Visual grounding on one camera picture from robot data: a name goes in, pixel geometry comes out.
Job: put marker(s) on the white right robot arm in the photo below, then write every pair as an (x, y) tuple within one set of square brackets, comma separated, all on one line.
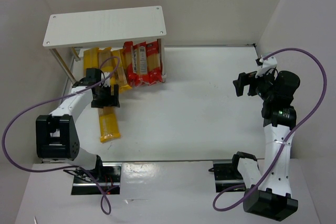
[(268, 192)]

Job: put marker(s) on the red spaghetti bag left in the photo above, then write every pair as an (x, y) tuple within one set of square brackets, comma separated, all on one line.
[(129, 64)]

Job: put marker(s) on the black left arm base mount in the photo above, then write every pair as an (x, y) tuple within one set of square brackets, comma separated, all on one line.
[(109, 180)]

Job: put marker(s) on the red spaghetti bag middle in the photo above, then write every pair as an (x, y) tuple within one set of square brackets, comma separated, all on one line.
[(141, 66)]

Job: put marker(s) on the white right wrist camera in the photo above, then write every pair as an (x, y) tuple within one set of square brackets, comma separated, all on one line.
[(266, 65)]

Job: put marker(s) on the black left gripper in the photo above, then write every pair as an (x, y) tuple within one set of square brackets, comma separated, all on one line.
[(104, 102)]

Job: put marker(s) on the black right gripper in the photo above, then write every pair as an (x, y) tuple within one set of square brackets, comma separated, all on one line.
[(253, 85)]

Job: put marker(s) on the red spaghetti bag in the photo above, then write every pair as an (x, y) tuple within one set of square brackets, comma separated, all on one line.
[(129, 64), (153, 63), (141, 66)]

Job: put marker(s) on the red spaghetti bag rightmost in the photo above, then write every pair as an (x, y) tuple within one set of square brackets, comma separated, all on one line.
[(153, 63)]

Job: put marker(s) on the white two-tier shelf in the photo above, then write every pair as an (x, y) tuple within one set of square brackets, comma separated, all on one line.
[(102, 28)]

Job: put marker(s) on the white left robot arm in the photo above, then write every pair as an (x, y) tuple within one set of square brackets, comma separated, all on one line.
[(56, 135)]

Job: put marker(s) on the yellow spaghetti bag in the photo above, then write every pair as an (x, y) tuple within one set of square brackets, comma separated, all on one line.
[(90, 59), (119, 76), (105, 63), (108, 123)]

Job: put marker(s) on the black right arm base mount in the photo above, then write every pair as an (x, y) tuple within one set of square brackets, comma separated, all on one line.
[(226, 176)]

